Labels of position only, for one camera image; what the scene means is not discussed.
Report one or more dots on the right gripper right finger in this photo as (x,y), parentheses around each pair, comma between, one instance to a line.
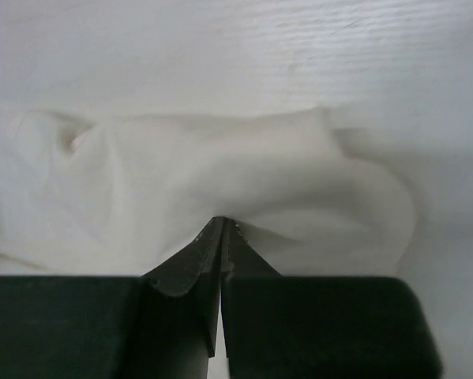
(278,326)

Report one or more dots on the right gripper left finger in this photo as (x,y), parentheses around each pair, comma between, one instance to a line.
(159,325)

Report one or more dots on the white t shirt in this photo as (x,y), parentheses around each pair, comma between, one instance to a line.
(122,195)

